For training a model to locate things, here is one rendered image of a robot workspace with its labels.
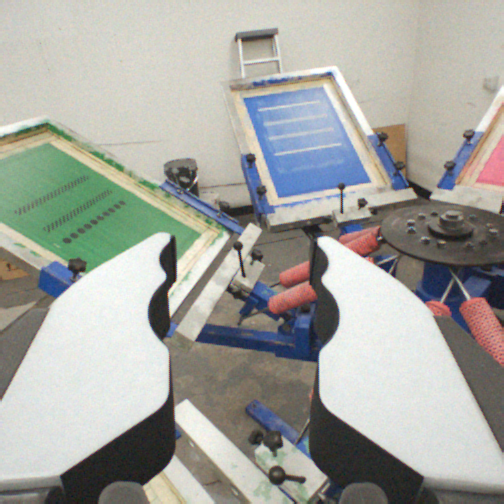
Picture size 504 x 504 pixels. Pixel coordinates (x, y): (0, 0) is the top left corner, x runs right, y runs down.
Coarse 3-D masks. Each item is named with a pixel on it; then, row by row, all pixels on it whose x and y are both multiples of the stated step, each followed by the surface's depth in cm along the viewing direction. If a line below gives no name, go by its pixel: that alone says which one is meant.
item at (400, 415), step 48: (336, 288) 9; (384, 288) 9; (336, 336) 8; (384, 336) 8; (432, 336) 8; (336, 384) 7; (384, 384) 7; (432, 384) 7; (336, 432) 6; (384, 432) 6; (432, 432) 6; (480, 432) 6; (336, 480) 7; (384, 480) 6; (432, 480) 5; (480, 480) 5
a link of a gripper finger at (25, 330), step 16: (32, 320) 8; (16, 336) 8; (32, 336) 8; (0, 352) 7; (16, 352) 7; (0, 368) 7; (16, 368) 7; (0, 384) 6; (0, 400) 6; (0, 496) 5; (16, 496) 5; (32, 496) 5; (48, 496) 5
